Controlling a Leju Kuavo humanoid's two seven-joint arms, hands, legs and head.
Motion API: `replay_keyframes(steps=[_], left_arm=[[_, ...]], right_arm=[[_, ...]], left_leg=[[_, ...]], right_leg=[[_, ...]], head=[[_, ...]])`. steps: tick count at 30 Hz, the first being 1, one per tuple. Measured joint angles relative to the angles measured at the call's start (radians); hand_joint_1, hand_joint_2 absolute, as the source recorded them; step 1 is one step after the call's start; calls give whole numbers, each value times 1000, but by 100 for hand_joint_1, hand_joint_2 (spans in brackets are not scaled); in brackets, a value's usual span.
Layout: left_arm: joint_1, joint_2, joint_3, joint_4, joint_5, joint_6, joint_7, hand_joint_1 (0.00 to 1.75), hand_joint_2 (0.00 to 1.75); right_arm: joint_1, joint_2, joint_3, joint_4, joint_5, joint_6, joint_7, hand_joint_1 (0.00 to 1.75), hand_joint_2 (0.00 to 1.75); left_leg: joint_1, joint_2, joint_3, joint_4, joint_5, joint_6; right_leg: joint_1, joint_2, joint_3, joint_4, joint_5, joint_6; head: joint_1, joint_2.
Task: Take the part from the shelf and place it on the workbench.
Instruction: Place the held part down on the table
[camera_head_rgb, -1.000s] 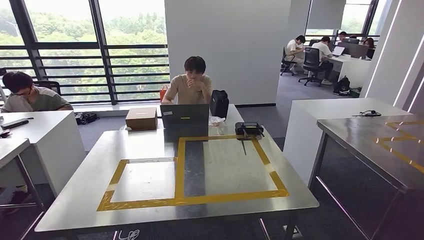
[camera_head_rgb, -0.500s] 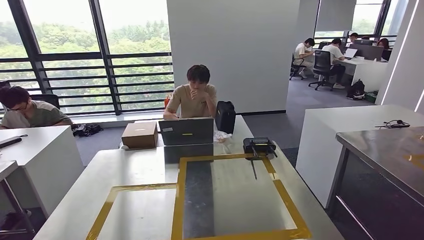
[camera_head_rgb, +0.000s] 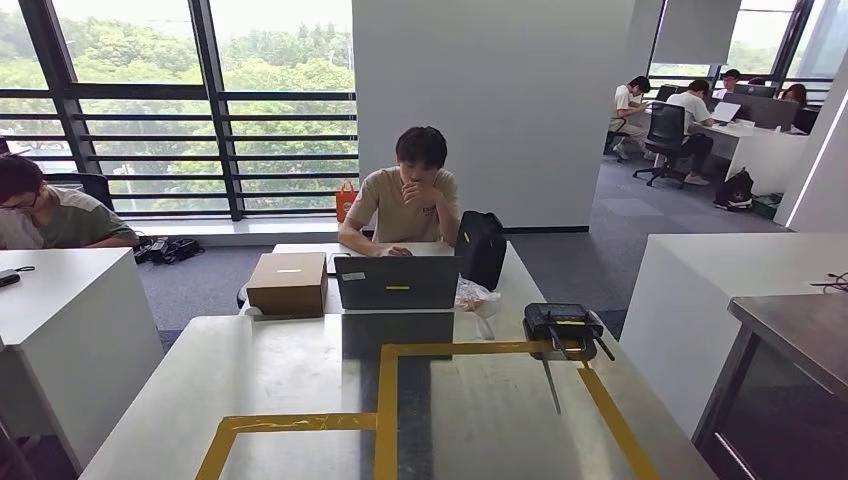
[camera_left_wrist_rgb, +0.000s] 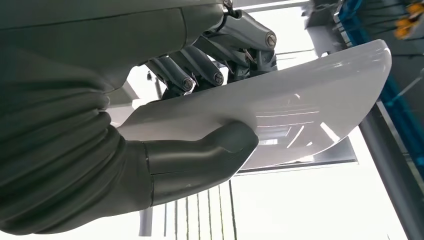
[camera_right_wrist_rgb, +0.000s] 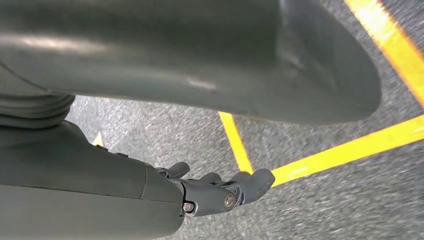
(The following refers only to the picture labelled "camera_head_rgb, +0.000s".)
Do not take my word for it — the steel workbench yellow tape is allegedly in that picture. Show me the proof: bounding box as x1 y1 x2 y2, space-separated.
78 311 720 480

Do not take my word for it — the person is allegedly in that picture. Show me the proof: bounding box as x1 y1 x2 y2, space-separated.
664 78 717 187
337 125 460 258
780 83 811 111
712 68 743 101
608 75 654 162
0 153 140 252

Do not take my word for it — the dark grey laptop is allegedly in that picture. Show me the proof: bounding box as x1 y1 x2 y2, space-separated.
333 255 461 311

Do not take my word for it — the black upright bag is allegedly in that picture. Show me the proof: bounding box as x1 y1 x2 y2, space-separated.
454 210 509 293

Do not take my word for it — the clear plastic bag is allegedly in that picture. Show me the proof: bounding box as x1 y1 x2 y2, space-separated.
454 276 503 340

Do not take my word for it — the orange bag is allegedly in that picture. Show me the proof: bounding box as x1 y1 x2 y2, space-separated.
334 180 359 225

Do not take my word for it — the cardboard box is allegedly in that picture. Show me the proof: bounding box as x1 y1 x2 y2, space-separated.
246 251 329 318

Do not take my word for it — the black controller with antennas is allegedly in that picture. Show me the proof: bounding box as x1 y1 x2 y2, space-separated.
521 302 616 417

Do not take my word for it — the black office chair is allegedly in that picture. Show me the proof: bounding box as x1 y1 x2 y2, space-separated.
42 172 115 213
632 101 688 189
602 115 632 159

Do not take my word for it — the black gear pile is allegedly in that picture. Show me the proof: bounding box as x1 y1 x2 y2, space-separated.
132 235 205 266

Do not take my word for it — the white table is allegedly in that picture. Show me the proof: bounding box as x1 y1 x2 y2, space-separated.
619 231 848 439
0 246 166 475

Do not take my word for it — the black backpack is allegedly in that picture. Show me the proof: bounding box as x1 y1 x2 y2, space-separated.
713 168 756 213

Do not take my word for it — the grey roller blind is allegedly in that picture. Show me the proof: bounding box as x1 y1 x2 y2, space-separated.
652 0 743 66

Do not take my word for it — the green basket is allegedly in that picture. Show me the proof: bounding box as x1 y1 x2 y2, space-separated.
751 193 783 220

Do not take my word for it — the white office desk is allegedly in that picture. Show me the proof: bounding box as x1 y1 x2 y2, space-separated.
688 99 819 197

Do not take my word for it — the grey desk partition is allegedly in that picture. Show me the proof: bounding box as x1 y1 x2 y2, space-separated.
722 91 800 132

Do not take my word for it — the steel table yellow tape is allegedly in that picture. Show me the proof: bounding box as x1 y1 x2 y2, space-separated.
692 291 848 480

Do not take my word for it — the black handheld remote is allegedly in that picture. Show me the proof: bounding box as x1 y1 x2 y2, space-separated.
0 266 36 289

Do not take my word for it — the black window frame railing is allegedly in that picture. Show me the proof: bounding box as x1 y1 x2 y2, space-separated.
0 0 362 223

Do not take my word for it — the black cable bundle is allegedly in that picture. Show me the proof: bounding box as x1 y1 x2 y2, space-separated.
809 271 848 294

